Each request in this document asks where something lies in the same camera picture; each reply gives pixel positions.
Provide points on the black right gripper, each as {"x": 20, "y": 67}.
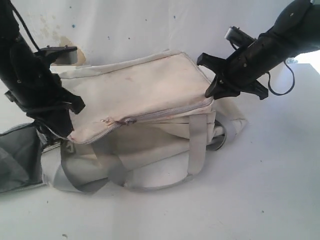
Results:
{"x": 238, "y": 73}

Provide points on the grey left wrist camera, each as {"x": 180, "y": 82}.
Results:
{"x": 60, "y": 55}

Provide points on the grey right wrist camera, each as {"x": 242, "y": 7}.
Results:
{"x": 239, "y": 38}

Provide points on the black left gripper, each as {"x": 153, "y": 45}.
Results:
{"x": 37, "y": 91}

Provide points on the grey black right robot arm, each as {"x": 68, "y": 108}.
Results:
{"x": 296, "y": 31}

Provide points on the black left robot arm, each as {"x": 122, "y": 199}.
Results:
{"x": 11, "y": 38}

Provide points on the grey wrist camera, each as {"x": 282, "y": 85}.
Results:
{"x": 239, "y": 38}
{"x": 60, "y": 55}

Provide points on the white canvas duffel bag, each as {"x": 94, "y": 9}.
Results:
{"x": 146, "y": 125}

